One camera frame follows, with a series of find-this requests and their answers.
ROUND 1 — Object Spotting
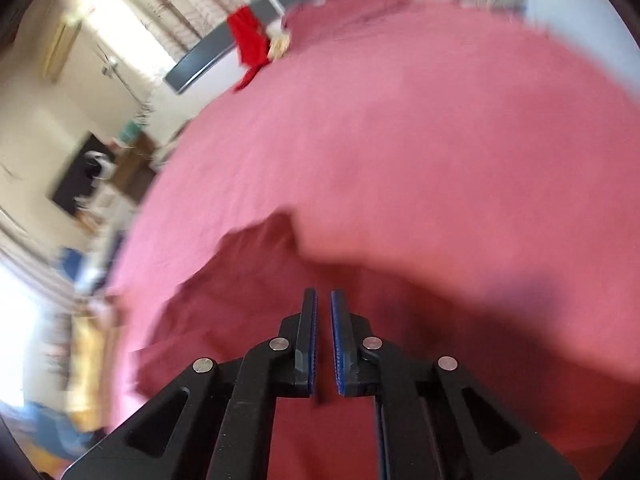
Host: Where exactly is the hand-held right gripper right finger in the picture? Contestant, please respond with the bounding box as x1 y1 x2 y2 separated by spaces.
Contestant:
330 289 583 480

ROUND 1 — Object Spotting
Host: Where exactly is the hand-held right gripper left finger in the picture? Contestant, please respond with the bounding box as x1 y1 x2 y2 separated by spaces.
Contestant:
60 287 319 480

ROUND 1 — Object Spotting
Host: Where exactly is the dark red garment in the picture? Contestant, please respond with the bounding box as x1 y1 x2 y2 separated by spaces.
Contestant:
134 210 636 480

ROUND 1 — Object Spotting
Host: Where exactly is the pink bed blanket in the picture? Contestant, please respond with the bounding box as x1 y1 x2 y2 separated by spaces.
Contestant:
102 0 640 431

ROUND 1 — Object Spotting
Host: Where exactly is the yellow cloth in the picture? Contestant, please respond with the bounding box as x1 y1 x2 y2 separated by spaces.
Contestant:
67 310 111 433

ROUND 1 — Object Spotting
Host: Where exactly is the wooden desk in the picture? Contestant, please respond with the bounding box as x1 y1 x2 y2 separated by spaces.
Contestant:
112 132 160 206

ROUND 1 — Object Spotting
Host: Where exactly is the blue cloth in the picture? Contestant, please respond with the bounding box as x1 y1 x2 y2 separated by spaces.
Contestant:
20 400 98 461

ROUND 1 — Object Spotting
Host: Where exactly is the white desk fan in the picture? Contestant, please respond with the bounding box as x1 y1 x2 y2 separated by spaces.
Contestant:
84 149 115 180

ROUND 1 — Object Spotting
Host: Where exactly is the black monitor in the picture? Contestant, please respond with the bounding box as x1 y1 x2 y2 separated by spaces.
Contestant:
46 131 118 216

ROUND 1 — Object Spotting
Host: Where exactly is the beige plush toy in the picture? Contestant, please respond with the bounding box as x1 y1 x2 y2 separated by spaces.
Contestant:
266 32 292 61

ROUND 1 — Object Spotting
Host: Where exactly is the grey bed headboard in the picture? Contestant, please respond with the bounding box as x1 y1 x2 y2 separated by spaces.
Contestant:
165 0 436 96

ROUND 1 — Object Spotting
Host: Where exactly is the bright red garment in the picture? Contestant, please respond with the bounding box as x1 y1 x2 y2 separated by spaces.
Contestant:
226 6 275 93

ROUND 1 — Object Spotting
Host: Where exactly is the pink pillow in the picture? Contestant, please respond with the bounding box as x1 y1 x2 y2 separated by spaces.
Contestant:
282 0 412 36

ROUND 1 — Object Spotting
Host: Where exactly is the beige air conditioner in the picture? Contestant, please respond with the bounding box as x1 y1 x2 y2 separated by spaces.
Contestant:
39 16 84 83

